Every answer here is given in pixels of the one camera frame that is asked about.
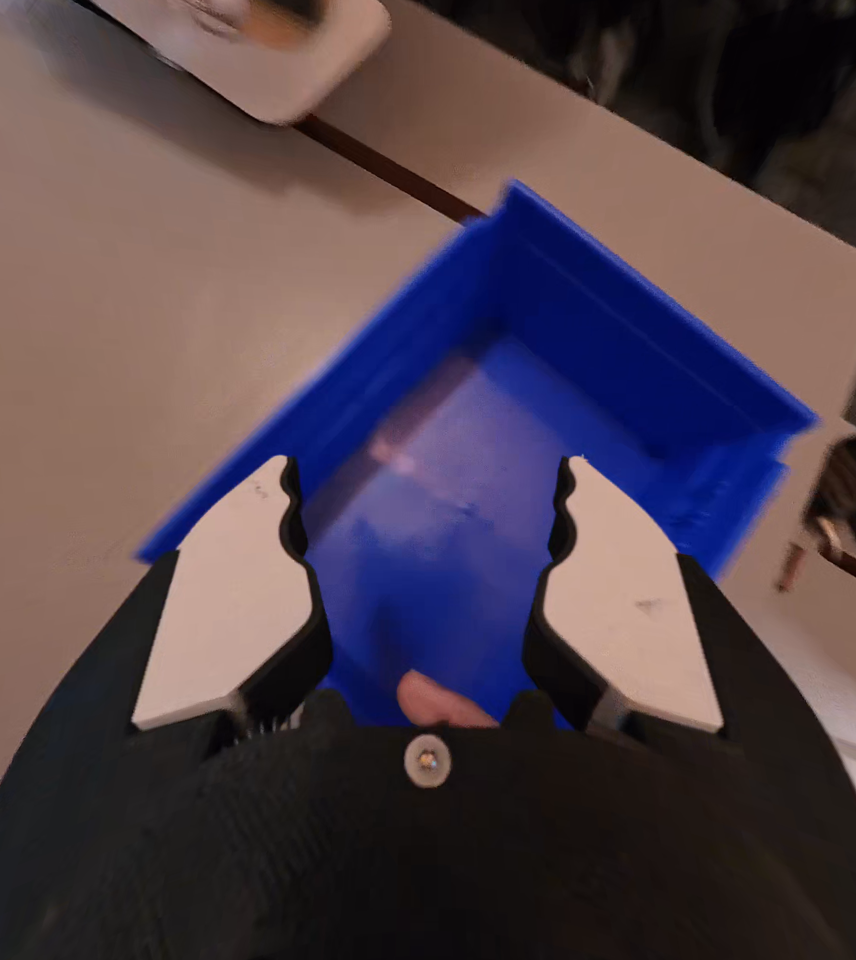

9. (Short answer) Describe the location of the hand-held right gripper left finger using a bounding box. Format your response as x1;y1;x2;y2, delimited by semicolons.
130;454;335;740

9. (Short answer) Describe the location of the blue plastic bin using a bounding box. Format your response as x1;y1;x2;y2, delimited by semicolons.
135;180;820;730

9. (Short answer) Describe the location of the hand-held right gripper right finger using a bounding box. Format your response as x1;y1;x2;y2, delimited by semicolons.
521;454;725;735

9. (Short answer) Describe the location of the person's right hand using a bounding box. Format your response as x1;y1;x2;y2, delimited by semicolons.
396;669;500;730

